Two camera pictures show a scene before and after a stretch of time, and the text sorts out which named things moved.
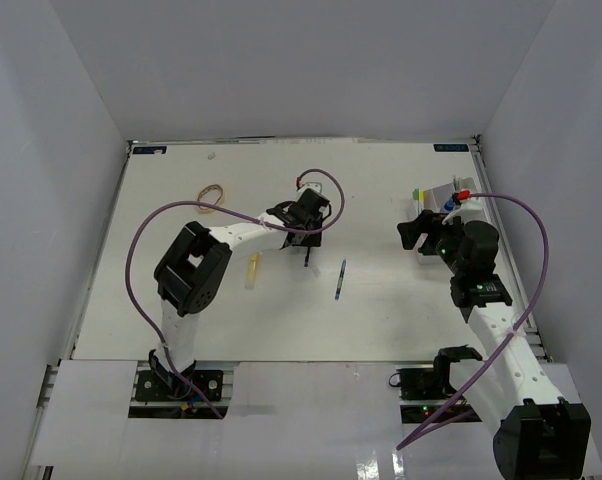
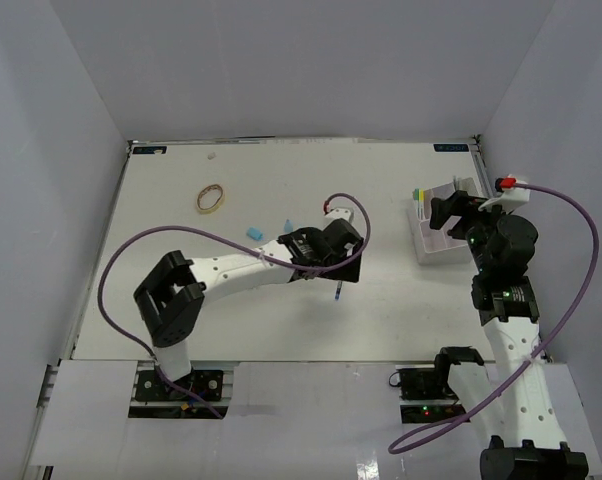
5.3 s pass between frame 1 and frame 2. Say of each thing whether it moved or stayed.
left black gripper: moved
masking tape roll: stayed
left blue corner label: stayed
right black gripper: moved
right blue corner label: stayed
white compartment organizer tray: stayed
